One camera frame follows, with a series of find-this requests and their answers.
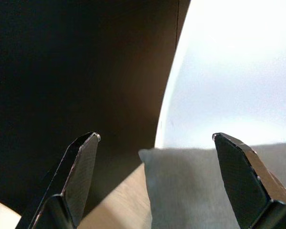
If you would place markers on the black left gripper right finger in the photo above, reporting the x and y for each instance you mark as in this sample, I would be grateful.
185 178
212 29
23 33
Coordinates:
240 181

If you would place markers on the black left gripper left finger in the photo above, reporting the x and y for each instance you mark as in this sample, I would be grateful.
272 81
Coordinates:
77 171

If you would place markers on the dark brown wooden panel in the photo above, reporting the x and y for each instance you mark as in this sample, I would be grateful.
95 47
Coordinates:
74 71

